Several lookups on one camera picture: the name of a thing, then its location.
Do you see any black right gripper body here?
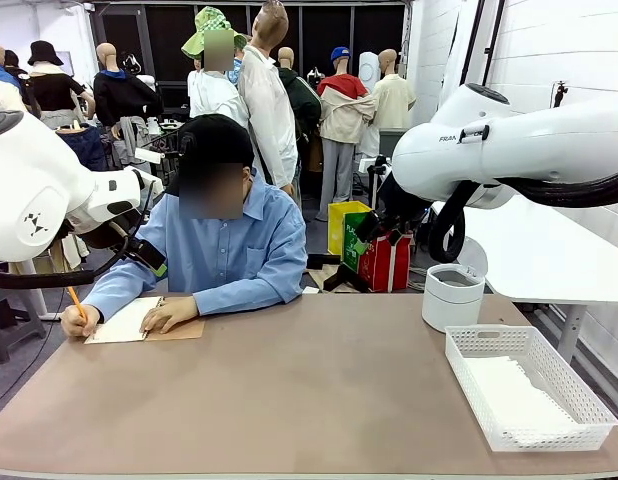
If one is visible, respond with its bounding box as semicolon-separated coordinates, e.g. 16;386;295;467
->
373;174;431;234

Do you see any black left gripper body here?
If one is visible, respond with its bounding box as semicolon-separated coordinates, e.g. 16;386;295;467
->
63;207;143;252

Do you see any yellow pencil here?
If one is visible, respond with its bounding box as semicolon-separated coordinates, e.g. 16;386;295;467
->
66;285;90;322

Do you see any spiral notebook brown cover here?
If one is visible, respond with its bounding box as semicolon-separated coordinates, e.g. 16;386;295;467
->
83;295;207;346

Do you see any person's right forearm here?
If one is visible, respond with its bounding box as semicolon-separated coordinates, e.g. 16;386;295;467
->
86;263;156;314

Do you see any person's left forearm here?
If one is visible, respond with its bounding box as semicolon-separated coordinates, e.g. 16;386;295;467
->
192;278;308;318

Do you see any person's left hand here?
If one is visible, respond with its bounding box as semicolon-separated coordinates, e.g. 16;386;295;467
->
139;295;200;336

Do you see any person's right hand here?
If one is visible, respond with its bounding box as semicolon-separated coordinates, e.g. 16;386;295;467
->
59;303;103;339

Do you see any green recycling bin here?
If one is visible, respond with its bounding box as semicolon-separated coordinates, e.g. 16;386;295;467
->
342;210;385;274

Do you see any yellow recycling bin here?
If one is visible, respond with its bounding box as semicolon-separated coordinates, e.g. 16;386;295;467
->
327;200;375;257

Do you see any red recycling bin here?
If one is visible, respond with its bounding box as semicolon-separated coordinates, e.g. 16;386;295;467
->
358;229;414;294

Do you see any beige hanging cloth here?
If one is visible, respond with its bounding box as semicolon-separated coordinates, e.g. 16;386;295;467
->
48;231;91;272

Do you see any black floor stand base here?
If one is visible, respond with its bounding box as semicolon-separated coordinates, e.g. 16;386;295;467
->
305;253;371;294

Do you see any grey storage box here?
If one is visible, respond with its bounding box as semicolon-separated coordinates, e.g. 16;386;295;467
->
378;127;408;159

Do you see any white round trash bin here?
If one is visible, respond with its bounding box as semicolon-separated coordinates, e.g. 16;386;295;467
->
420;238;489;334

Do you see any blue jeans half mannequin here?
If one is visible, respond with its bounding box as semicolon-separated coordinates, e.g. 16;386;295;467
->
56;124;108;172

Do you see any person in blue shirt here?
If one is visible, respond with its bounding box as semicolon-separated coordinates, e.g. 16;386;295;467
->
86;113;309;319

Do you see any white desk with feet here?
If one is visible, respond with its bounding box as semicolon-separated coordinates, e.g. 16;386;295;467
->
8;258;63;322

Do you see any mannequin cream shirt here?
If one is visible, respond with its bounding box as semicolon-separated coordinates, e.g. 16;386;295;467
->
356;48;418;162

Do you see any mannequin red jacket blue cap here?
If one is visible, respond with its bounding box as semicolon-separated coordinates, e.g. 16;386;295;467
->
315;45;378;223

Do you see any dark plastic step stool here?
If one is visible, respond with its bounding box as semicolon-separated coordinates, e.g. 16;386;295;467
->
0;286;48;367

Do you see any black baseball cap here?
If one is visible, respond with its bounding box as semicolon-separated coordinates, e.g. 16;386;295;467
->
165;113;256;197

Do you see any large white side table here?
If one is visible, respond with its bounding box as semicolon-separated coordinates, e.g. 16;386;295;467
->
431;197;618;365

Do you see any mannequin black jacket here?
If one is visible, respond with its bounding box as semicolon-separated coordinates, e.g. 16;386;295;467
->
92;42;164;174

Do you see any mannequin dark green hoodie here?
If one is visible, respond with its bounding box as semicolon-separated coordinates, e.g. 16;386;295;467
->
277;46;323;147

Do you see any white tower fan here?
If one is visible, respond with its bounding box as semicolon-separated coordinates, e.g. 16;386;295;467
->
358;50;383;94

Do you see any tall mannequin white shirt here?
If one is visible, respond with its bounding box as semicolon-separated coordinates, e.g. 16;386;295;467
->
236;0;301;199

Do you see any mannequin black bucket hat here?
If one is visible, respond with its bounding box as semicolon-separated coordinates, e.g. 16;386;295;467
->
20;39;98;132

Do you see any mannequin in white coat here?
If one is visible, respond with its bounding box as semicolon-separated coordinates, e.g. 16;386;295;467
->
186;29;251;122

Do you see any white paper stack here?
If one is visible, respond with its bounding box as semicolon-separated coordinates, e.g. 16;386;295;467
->
463;355;581;437

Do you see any green checked bucket hat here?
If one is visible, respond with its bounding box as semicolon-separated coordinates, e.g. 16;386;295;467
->
180;5;249;62

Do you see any white perforated plastic basket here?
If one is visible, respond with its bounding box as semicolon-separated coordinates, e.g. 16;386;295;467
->
444;324;618;454

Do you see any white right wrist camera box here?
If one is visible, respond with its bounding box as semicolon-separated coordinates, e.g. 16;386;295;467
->
357;155;392;177

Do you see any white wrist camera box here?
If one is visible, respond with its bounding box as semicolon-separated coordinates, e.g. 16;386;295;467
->
357;155;392;177
132;167;166;201

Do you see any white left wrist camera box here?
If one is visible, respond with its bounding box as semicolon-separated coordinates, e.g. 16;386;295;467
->
132;167;166;201

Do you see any black left arm cable bundle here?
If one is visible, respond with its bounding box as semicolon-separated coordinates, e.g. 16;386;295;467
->
0;179;158;290

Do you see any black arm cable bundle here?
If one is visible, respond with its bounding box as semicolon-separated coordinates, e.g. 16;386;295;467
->
427;168;618;265
0;179;158;290

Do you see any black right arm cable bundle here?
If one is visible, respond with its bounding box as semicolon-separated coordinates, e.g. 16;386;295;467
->
427;168;618;265

